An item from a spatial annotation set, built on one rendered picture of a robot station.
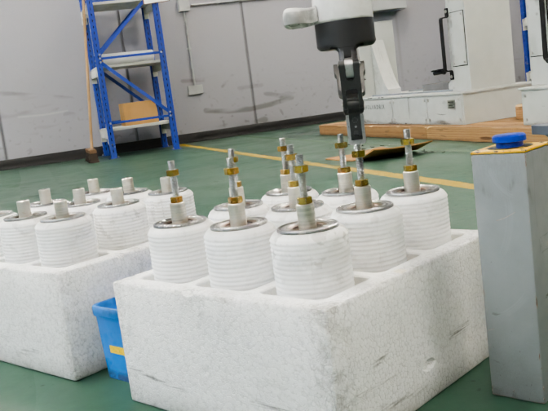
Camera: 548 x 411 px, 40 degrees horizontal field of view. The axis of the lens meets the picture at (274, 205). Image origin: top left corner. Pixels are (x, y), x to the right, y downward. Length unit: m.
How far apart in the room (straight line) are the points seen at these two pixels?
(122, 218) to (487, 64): 3.39
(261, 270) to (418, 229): 0.24
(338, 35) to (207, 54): 6.62
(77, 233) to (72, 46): 6.12
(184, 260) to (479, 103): 3.55
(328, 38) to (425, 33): 7.53
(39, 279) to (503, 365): 0.72
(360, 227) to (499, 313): 0.20
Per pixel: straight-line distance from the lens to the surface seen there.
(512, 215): 0.95
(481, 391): 1.05
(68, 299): 1.26
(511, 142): 0.95
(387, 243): 0.97
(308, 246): 0.87
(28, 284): 1.32
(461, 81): 4.52
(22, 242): 1.39
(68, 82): 7.35
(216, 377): 0.99
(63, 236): 1.29
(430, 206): 1.06
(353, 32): 0.96
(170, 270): 1.05
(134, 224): 1.36
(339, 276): 0.89
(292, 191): 1.07
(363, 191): 0.99
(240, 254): 0.95
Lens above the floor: 0.42
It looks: 9 degrees down
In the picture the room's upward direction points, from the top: 7 degrees counter-clockwise
